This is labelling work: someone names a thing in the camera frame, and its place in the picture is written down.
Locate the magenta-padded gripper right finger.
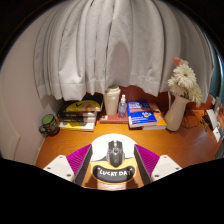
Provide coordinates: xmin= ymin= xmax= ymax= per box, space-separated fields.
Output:
xmin=133 ymin=143 xmax=183 ymax=186

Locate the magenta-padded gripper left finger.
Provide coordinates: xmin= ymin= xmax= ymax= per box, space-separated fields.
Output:
xmin=43 ymin=143 xmax=94 ymax=187

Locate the black and grey computer mouse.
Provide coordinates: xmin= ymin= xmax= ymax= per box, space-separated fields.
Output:
xmin=106 ymin=139 xmax=126 ymax=168

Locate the white yellow black mouse pad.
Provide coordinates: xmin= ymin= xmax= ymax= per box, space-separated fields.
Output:
xmin=90 ymin=133 xmax=138 ymax=185

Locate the dark mug with green inside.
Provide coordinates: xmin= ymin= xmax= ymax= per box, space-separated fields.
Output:
xmin=38 ymin=113 xmax=61 ymax=137

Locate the yellow and white book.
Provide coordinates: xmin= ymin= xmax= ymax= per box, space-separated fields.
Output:
xmin=59 ymin=120 xmax=96 ymax=132

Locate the thin black book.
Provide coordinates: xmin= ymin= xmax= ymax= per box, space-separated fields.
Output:
xmin=59 ymin=115 xmax=98 ymax=124
xmin=58 ymin=110 xmax=98 ymax=119

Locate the white pitcher vase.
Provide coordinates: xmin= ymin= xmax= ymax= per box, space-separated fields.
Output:
xmin=164 ymin=94 xmax=191 ymax=132

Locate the yellow and black book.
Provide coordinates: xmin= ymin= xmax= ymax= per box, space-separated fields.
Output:
xmin=59 ymin=94 xmax=104 ymax=113

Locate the white box device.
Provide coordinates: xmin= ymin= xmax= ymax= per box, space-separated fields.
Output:
xmin=204 ymin=108 xmax=220 ymax=133

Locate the red-brown book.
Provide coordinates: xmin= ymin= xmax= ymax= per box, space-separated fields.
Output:
xmin=99 ymin=111 xmax=130 ymax=125

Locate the clear spray bottle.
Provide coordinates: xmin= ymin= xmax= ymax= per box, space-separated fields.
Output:
xmin=117 ymin=94 xmax=128 ymax=119

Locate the cream lidded travel cup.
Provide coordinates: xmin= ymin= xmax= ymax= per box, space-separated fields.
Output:
xmin=103 ymin=85 xmax=122 ymax=117

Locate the white flower bouquet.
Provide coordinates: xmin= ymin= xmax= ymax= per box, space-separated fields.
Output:
xmin=167 ymin=57 xmax=203 ymax=108

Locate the white pleated curtain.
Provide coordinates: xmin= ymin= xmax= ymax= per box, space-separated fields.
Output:
xmin=33 ymin=0 xmax=214 ymax=102

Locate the black cable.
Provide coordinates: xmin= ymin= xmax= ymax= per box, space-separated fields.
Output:
xmin=181 ymin=111 xmax=208 ymax=130

